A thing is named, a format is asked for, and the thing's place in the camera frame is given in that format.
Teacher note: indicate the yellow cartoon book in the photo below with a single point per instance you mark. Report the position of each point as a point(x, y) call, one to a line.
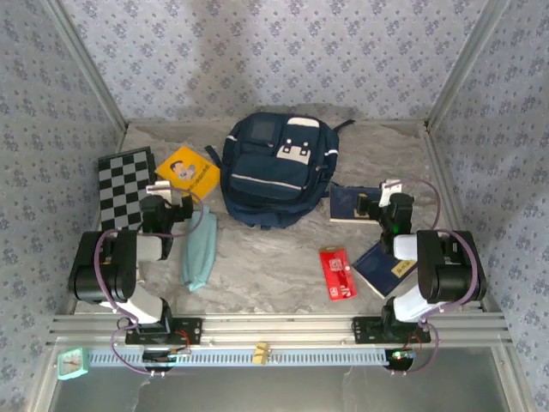
point(188, 171)

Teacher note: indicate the plain navy book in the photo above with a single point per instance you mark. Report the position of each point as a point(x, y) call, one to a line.
point(343, 201)

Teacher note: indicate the teal pencil case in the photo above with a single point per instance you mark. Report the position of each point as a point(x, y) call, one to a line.
point(197, 253)

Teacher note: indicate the navy book with yellow label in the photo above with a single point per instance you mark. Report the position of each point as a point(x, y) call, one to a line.
point(377, 270)

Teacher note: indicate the red packet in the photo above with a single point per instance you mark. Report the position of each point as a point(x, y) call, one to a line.
point(336, 274)

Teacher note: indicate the navy blue backpack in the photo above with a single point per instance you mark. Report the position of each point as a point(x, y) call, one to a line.
point(266, 180)

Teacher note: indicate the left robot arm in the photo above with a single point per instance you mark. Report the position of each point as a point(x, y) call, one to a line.
point(103, 266)

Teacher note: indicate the black grey chessboard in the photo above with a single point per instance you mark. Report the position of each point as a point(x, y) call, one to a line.
point(120, 189)

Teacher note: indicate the black round controller board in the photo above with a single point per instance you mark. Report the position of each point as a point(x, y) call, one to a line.
point(158, 358)
point(399, 360)

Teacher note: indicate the mint green alarm clock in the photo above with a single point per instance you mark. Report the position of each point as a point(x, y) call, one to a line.
point(72, 364)

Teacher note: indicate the small yellow connector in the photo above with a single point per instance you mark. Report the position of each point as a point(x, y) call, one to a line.
point(261, 353)

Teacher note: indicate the grey metal panel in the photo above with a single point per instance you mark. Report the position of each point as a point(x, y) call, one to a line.
point(300, 386)

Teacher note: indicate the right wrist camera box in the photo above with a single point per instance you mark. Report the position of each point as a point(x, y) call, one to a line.
point(391, 189)

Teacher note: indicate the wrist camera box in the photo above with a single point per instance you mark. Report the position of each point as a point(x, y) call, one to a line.
point(391, 189)
point(158, 187)

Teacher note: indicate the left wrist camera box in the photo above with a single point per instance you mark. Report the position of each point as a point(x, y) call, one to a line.
point(158, 187)

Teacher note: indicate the aluminium side frame rail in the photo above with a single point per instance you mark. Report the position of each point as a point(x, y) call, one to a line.
point(455, 214)

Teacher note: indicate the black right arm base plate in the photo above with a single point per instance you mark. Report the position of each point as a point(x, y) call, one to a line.
point(362, 330)

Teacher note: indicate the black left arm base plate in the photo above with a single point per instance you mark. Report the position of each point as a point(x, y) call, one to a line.
point(193, 330)

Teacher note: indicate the aluminium front frame rail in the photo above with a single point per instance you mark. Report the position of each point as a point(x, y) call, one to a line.
point(279, 328)

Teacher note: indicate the aluminium frame post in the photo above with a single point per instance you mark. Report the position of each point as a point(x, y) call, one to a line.
point(465, 64)

